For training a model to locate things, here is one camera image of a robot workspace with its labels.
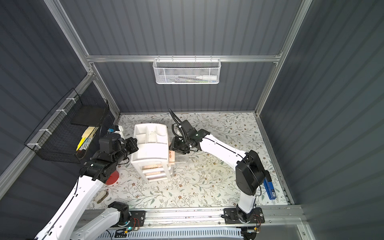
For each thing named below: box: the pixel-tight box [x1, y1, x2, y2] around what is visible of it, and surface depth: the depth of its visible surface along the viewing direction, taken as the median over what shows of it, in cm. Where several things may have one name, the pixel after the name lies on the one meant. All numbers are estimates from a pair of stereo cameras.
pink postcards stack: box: [169, 150, 175, 164], surface depth 79 cm
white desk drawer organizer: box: [130, 123, 171, 183], surface depth 81 cm
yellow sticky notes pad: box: [81, 126, 96, 138], surface depth 77 cm
